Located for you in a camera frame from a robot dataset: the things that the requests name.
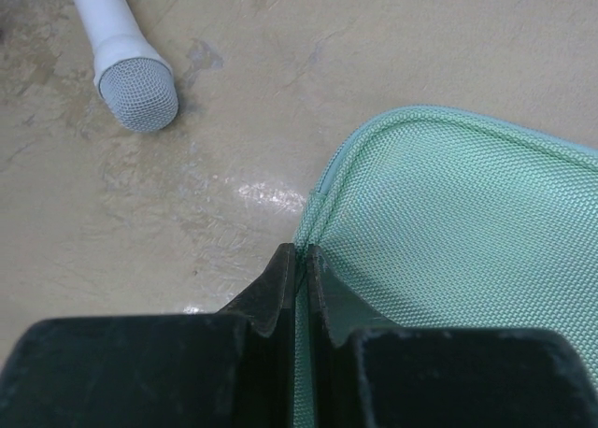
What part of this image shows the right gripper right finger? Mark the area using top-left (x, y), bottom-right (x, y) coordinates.
top-left (306, 246), bottom-right (597, 427)

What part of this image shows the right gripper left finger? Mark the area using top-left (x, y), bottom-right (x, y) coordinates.
top-left (1, 244), bottom-right (295, 427)

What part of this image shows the mint green medicine case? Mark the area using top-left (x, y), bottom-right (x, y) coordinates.
top-left (292, 106), bottom-right (597, 427)

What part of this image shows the white microphone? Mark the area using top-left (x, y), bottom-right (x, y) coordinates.
top-left (73, 0), bottom-right (178, 133)

